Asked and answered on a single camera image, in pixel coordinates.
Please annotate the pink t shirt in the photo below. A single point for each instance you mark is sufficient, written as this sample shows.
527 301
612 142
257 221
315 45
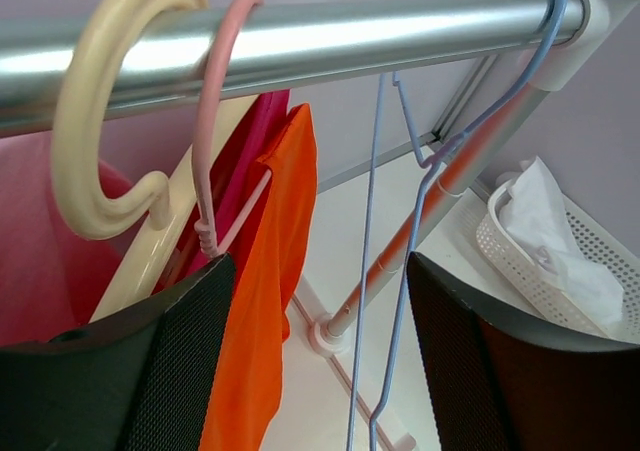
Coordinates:
51 279

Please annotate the magenta t shirt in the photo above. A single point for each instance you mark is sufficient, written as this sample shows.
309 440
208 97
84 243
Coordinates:
232 203

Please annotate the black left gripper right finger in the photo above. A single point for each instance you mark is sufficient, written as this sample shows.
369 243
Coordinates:
502 379

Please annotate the orange t shirt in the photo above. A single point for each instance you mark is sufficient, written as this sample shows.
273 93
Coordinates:
269 255

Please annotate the metal clothes rack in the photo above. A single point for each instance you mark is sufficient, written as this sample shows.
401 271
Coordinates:
334 57

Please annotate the white t shirt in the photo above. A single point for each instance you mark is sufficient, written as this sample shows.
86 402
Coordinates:
535 218

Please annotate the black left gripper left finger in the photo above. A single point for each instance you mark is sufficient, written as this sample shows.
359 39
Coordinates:
139 379

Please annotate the white perforated laundry basket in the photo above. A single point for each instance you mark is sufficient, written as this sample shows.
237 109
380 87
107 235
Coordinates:
541 285

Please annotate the beige hanger of magenta shirt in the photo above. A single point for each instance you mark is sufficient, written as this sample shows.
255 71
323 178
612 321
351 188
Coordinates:
160 203

